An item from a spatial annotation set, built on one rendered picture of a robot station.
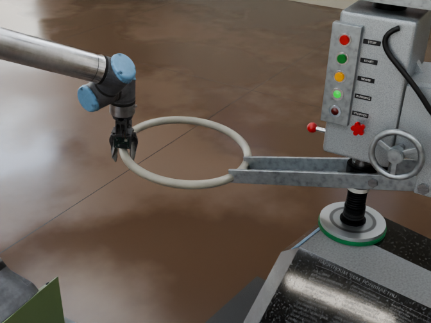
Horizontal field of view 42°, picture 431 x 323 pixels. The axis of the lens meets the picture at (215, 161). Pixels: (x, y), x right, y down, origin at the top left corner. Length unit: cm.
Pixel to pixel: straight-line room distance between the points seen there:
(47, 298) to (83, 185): 245
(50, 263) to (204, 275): 80
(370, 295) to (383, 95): 57
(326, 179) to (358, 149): 19
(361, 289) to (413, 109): 54
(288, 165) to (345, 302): 52
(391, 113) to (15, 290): 103
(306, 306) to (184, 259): 138
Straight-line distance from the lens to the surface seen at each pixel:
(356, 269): 175
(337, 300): 174
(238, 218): 335
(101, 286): 292
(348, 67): 157
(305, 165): 194
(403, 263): 182
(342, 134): 166
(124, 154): 202
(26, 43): 165
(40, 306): 130
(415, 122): 160
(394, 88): 157
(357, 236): 184
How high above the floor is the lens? 192
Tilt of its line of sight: 29 degrees down
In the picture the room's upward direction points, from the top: 1 degrees clockwise
